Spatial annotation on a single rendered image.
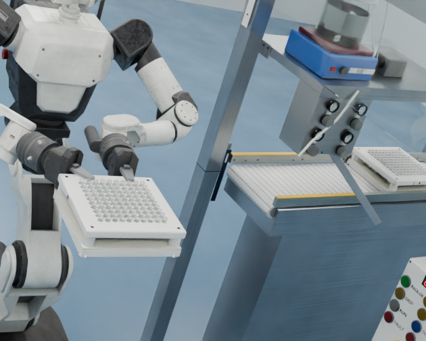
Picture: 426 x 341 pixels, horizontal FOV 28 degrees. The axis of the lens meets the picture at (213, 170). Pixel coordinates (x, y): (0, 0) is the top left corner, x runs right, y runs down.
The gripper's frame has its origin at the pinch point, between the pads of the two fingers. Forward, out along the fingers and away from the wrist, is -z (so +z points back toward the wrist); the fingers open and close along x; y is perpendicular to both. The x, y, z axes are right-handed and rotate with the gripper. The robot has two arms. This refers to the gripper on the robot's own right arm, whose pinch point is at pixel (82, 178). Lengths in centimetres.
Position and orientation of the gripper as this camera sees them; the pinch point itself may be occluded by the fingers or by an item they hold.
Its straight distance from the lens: 208.6
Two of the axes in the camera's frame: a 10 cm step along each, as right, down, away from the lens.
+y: -5.3, 2.2, -8.2
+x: -2.8, 8.7, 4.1
